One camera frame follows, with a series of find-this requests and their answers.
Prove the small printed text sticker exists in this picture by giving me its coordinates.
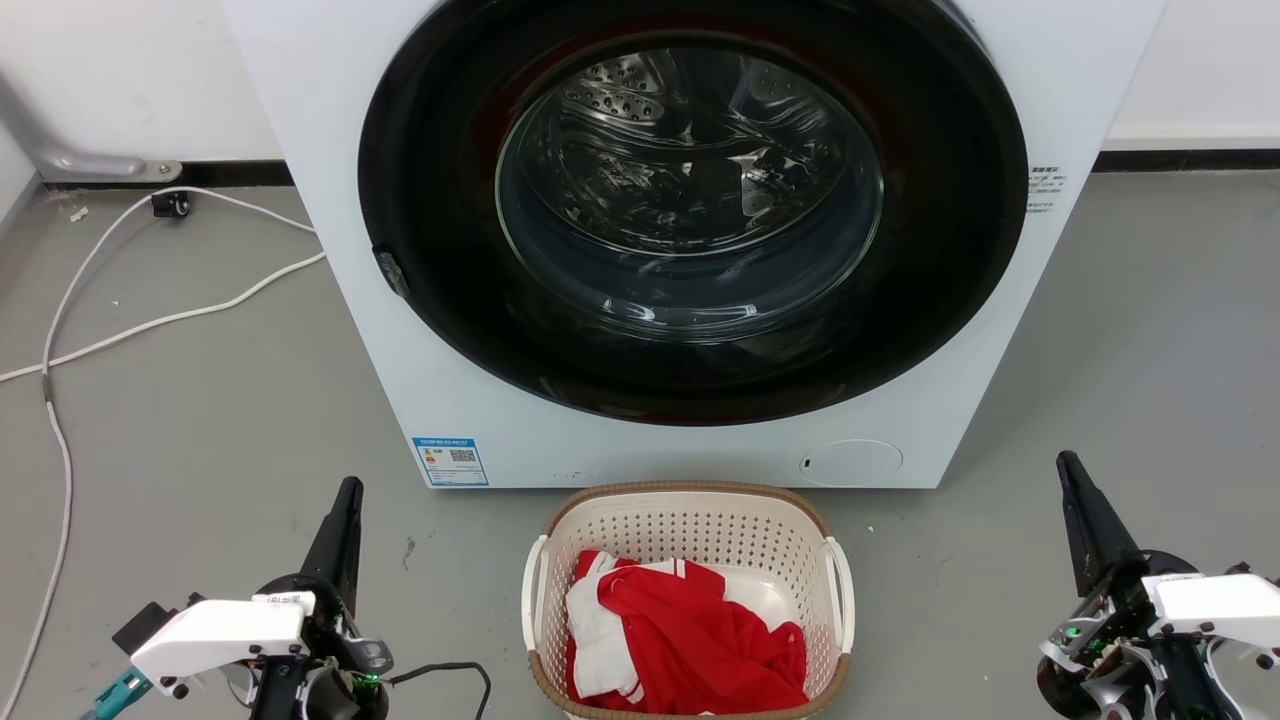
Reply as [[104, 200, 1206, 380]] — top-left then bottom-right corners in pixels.
[[1025, 166, 1069, 215]]

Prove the round black washer door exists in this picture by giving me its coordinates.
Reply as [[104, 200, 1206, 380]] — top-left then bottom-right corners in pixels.
[[357, 0, 1030, 427]]

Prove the red and white garment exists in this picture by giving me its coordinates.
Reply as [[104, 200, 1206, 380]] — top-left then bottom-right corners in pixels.
[[564, 549, 810, 717]]

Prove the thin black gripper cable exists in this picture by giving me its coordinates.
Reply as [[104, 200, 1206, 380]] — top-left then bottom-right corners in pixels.
[[387, 660, 493, 720]]

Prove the steel washer drum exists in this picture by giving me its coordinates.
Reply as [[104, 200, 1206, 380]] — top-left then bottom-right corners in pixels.
[[497, 45, 886, 346]]

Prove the white hose cable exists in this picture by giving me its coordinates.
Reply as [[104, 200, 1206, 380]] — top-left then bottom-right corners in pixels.
[[0, 251, 328, 385]]

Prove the round white filter cover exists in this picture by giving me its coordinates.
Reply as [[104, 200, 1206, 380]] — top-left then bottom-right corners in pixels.
[[798, 439, 905, 489]]

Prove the long white power cable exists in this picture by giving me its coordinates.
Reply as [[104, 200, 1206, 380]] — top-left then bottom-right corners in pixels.
[[0, 186, 318, 717]]

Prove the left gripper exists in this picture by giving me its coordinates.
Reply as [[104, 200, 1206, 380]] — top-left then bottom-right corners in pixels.
[[250, 476, 394, 720]]

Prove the white front-load washing machine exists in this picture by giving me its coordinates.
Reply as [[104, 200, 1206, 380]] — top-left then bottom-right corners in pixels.
[[222, 0, 1169, 491]]

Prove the beige plastic laundry basket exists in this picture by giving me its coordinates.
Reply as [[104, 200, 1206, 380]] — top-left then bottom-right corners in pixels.
[[521, 481, 857, 720]]

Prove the blue energy label sticker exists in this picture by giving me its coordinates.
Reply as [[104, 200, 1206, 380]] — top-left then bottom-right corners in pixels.
[[411, 435, 490, 489]]

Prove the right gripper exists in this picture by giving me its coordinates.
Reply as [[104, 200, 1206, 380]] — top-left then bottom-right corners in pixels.
[[1036, 450, 1217, 720]]

